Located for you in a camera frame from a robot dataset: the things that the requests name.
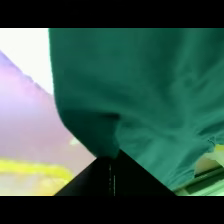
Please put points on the dark green garment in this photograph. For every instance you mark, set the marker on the dark green garment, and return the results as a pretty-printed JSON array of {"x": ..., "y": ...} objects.
[{"x": 140, "y": 86}]

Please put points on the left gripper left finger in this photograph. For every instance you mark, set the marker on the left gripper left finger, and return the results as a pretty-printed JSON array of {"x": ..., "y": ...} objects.
[{"x": 93, "y": 181}]

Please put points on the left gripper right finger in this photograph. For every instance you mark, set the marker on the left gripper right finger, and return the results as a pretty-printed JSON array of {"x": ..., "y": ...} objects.
[{"x": 135, "y": 180}]

